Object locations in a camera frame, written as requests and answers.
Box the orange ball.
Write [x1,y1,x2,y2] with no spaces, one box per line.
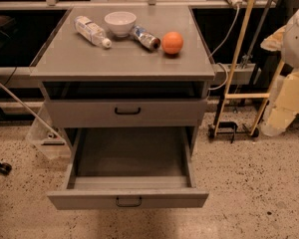
[161,32,183,55]

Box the white bowl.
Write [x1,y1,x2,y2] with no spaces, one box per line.
[104,11,137,37]

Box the clear plastic water bottle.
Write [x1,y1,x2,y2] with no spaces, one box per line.
[74,16,112,49]

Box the grey drawer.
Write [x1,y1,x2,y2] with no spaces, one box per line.
[48,126,208,210]
[45,100,206,128]

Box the black caster wheel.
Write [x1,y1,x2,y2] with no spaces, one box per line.
[0,162,12,175]

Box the white power cable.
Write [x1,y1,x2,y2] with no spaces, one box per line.
[207,4,241,92]

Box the grey metal rod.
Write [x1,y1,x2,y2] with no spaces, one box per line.
[0,82,65,143]

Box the grey top drawer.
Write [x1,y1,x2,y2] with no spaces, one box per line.
[45,100,206,128]

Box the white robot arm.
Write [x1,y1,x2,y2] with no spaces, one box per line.
[260,9,299,136]

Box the grey drawer cabinet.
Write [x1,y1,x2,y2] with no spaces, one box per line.
[32,5,215,146]

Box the silver blue can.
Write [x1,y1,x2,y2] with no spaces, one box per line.
[132,25,160,51]

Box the grey metal pole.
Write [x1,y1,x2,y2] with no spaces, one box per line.
[240,0,273,69]

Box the yellow wooden frame stand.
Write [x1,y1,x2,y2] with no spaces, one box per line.
[207,0,285,141]

